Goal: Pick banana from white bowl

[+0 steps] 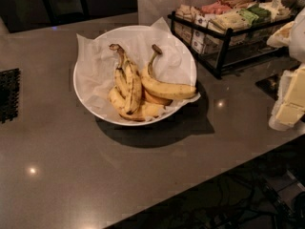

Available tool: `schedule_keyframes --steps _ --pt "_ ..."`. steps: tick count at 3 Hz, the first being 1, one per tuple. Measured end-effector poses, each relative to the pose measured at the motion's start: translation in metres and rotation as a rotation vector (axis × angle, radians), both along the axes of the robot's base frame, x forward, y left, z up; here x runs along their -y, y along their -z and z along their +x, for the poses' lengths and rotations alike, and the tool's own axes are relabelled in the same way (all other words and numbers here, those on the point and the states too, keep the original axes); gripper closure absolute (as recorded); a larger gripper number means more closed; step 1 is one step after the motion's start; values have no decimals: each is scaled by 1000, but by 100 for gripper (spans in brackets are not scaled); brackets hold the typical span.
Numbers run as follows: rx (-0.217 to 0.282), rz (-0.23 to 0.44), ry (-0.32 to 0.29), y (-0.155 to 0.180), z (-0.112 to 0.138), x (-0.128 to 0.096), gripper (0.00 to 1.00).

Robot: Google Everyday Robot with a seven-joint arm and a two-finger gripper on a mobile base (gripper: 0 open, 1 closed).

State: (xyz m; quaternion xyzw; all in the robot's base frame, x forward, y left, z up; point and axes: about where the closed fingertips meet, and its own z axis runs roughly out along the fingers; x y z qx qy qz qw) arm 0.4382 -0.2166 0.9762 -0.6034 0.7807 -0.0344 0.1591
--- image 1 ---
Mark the white paper liner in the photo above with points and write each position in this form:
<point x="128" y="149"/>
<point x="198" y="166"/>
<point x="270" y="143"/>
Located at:
<point x="101" y="58"/>

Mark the dark colourful picture mat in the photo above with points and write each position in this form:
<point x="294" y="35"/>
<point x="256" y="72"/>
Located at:
<point x="269" y="86"/>

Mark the black mesh mat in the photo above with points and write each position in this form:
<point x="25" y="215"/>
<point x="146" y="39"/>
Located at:
<point x="9" y="94"/>

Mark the dark water dispenser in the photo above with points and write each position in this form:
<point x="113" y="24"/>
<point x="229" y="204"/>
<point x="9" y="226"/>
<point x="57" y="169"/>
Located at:
<point x="66" y="11"/>

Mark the yellow banana bunch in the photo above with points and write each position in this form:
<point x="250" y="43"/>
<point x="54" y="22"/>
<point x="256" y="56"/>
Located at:
<point x="128" y="96"/>

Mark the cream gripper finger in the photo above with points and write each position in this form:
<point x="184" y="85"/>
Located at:
<point x="290" y="105"/>
<point x="281" y="38"/>

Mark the single yellow banana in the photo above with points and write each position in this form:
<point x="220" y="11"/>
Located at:
<point x="161" y="89"/>

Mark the white bowl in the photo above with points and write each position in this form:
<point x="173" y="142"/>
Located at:
<point x="95" y="109"/>

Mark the black wire rack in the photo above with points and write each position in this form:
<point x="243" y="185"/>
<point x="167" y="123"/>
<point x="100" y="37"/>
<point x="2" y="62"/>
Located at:
<point x="231" y="59"/>

